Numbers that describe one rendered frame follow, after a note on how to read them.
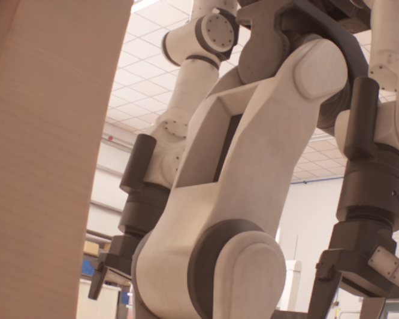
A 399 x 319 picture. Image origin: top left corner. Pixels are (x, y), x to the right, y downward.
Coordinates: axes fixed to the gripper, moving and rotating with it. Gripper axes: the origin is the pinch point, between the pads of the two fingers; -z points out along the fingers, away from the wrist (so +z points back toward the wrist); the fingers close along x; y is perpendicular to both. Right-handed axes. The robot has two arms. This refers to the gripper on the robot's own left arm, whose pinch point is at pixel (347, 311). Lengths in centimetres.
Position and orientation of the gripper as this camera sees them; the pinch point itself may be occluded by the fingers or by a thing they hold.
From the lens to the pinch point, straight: 61.5
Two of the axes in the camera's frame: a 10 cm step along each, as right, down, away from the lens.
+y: 6.4, -1.3, -7.5
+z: 2.8, -8.8, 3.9
